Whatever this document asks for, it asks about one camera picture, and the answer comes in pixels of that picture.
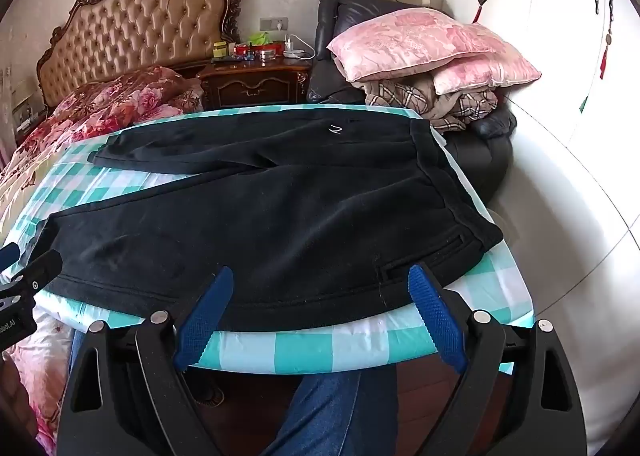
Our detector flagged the person's leg in blue jeans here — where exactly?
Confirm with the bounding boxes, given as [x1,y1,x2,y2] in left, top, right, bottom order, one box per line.
[260,361,401,456]

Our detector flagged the white charger with cable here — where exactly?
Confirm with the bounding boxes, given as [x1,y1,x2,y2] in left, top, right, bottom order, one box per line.
[283,33,317,60]

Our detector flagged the large pink floral pillow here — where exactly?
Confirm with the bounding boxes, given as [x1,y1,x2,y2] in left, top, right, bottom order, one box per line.
[326,7,501,84]

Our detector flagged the dark leather armchair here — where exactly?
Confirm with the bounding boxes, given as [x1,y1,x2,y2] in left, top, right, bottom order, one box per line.
[305,0,518,217]

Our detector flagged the teal white checked tablecloth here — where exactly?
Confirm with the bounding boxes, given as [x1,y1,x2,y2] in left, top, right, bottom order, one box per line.
[0,105,536,378]

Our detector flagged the black pants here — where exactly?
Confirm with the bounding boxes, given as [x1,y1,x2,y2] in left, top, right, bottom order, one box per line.
[47,109,505,332]

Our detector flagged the white wardrobe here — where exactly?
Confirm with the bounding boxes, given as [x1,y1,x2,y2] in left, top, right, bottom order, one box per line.
[444,0,640,439]

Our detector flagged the beige plaid blanket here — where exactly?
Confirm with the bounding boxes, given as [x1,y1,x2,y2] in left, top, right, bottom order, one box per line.
[364,74,501,133]

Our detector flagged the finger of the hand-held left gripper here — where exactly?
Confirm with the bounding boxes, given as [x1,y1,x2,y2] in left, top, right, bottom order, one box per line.
[0,243,22,271]
[10,251,64,289]

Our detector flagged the red tassel ornament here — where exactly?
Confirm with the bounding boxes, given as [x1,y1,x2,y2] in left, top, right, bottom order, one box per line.
[600,0,617,68]

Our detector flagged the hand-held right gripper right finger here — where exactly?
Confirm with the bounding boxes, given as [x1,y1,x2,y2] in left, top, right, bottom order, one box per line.
[407,263,588,456]

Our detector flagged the small pink floral pillow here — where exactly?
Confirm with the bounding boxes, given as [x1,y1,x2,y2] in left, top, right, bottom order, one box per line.
[432,49,543,96]

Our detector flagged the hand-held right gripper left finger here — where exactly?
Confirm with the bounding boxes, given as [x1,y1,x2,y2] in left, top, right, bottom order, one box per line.
[57,265,236,456]

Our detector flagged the dark wooden nightstand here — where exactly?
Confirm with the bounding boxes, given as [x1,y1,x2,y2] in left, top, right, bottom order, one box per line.
[196,56,314,111]

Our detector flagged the red flat box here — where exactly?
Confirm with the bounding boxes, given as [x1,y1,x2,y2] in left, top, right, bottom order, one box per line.
[234,43,284,60]

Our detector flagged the carved tufted leather headboard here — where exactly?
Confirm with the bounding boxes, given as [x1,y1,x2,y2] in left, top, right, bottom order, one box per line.
[36,0,244,111]

